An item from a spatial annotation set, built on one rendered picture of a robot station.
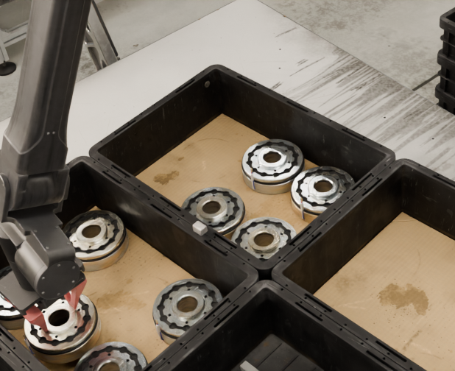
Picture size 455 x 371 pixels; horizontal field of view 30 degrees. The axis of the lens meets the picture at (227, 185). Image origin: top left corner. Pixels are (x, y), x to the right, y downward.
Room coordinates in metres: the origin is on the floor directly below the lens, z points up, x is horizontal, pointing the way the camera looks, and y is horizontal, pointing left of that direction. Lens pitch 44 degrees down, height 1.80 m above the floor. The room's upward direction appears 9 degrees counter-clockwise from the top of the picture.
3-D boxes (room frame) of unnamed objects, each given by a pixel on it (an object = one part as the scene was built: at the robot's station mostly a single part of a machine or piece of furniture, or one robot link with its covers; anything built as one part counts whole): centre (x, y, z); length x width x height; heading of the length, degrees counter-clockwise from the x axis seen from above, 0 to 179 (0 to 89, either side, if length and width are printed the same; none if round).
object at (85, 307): (0.75, 0.26, 0.88); 0.10 x 0.10 x 0.01
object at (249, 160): (1.02, -0.08, 0.86); 0.10 x 0.10 x 0.01
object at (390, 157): (0.98, -0.02, 0.92); 0.40 x 0.30 x 0.02; 39
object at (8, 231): (0.74, 0.26, 1.06); 0.07 x 0.06 x 0.07; 30
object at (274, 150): (1.02, -0.08, 0.86); 0.05 x 0.05 x 0.01
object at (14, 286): (0.75, 0.26, 1.00); 0.10 x 0.07 x 0.07; 127
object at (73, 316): (0.75, 0.26, 0.88); 0.05 x 0.05 x 0.01
